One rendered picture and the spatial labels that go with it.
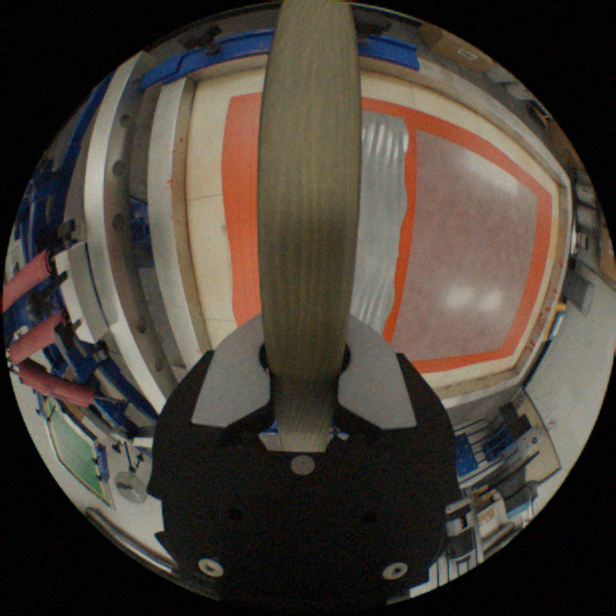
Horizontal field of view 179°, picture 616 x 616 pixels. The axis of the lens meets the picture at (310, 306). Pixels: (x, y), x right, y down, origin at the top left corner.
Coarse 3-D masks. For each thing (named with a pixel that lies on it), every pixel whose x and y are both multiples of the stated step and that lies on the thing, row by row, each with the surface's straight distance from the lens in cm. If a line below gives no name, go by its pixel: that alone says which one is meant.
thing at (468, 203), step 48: (240, 96) 30; (240, 144) 27; (432, 144) 30; (480, 144) 37; (240, 192) 26; (432, 192) 29; (480, 192) 34; (528, 192) 46; (240, 240) 26; (432, 240) 29; (480, 240) 35; (528, 240) 47
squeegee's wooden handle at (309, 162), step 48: (288, 0) 13; (336, 0) 12; (288, 48) 8; (336, 48) 8; (288, 96) 7; (336, 96) 7; (288, 144) 6; (336, 144) 6; (288, 192) 6; (336, 192) 6; (288, 240) 6; (336, 240) 6; (288, 288) 6; (336, 288) 6; (288, 336) 7; (336, 336) 7; (288, 384) 9; (336, 384) 9; (288, 432) 12
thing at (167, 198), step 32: (224, 64) 30; (256, 64) 31; (384, 64) 30; (160, 96) 33; (192, 96) 32; (448, 96) 36; (480, 96) 37; (160, 128) 29; (512, 128) 42; (160, 160) 27; (544, 160) 51; (160, 192) 27; (160, 224) 27; (160, 256) 28; (160, 288) 29; (192, 288) 29; (192, 320) 29; (544, 320) 62; (192, 352) 33; (480, 384) 55; (512, 384) 69
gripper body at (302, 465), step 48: (192, 480) 6; (240, 480) 6; (288, 480) 6; (336, 480) 6; (384, 480) 6; (432, 480) 6; (192, 528) 6; (240, 528) 6; (288, 528) 6; (336, 528) 6; (384, 528) 6; (432, 528) 6; (192, 576) 7; (240, 576) 6; (288, 576) 6; (336, 576) 6; (384, 576) 6
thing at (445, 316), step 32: (256, 256) 26; (256, 288) 28; (416, 288) 30; (448, 288) 33; (480, 288) 38; (512, 288) 46; (416, 320) 33; (448, 320) 36; (480, 320) 42; (512, 320) 51; (416, 352) 37; (448, 352) 41; (480, 352) 48; (512, 352) 61
